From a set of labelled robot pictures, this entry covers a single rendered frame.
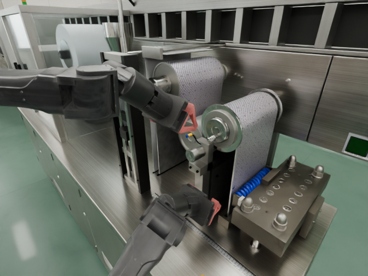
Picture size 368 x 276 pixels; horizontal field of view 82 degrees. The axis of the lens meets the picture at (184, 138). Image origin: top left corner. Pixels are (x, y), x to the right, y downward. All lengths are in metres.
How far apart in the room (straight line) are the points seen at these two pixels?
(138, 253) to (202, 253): 0.39
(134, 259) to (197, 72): 0.60
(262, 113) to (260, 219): 0.31
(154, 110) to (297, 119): 0.60
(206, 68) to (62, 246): 1.74
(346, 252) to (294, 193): 1.43
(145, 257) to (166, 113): 0.26
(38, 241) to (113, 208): 1.37
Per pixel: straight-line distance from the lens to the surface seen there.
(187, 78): 0.74
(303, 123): 0.88
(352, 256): 2.20
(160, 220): 0.41
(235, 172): 0.68
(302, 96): 0.85
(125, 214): 0.86
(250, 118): 0.65
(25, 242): 2.25
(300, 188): 0.84
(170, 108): 0.43
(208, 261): 0.73
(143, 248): 0.39
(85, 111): 0.36
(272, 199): 0.75
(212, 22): 1.04
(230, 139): 0.61
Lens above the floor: 1.52
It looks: 28 degrees down
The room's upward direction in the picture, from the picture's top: straight up
